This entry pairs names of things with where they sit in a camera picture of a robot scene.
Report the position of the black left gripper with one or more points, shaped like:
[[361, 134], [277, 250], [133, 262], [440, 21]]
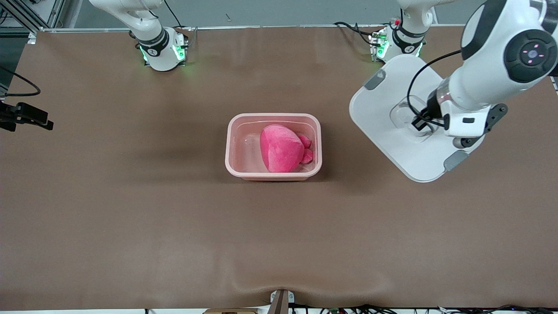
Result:
[[432, 107]]

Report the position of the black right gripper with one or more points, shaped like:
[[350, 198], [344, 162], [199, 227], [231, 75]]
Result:
[[9, 117]]

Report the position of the white box lid grey clips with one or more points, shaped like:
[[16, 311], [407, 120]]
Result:
[[383, 131]]

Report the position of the pink plush toy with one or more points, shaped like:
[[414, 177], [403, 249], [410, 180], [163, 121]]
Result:
[[281, 150]]

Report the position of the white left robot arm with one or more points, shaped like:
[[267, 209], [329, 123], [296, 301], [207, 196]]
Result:
[[484, 78]]

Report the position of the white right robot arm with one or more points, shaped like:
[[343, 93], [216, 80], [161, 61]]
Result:
[[148, 39]]

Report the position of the pink plastic storage box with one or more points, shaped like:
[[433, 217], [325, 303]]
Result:
[[244, 165]]

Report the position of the large table cover mat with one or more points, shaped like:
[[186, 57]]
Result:
[[130, 240]]

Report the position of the brown cardboard piece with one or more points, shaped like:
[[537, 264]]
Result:
[[231, 311]]

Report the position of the aluminium frame profile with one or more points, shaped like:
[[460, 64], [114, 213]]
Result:
[[17, 31]]

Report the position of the metal table clamp bracket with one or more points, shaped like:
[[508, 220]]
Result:
[[281, 301]]

